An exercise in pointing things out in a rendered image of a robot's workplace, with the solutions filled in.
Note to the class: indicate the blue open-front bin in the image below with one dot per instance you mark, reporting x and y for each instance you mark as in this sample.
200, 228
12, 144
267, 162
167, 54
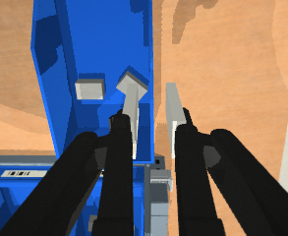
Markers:
92, 203
16, 183
92, 39

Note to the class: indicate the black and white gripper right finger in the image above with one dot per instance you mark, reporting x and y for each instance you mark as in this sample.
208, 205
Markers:
258, 201

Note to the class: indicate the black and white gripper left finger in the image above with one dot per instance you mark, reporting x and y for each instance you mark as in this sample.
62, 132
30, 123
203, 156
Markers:
55, 204

